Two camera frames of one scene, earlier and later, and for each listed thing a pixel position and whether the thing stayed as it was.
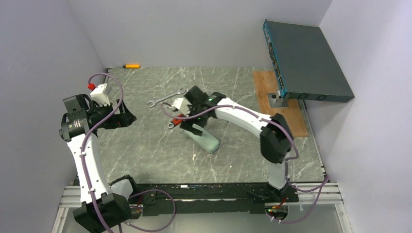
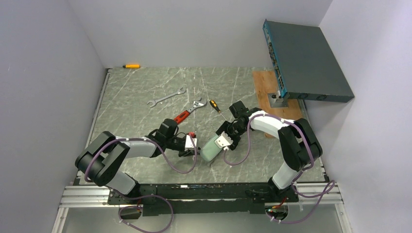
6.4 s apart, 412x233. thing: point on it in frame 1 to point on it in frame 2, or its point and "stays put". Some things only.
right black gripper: (188, 121) to (230, 132)
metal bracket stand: (275, 101) stays put
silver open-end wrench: (154, 102) stays put
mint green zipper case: (207, 141) to (210, 150)
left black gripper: (119, 113) to (187, 151)
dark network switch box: (305, 67) stays put
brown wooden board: (266, 82) stays put
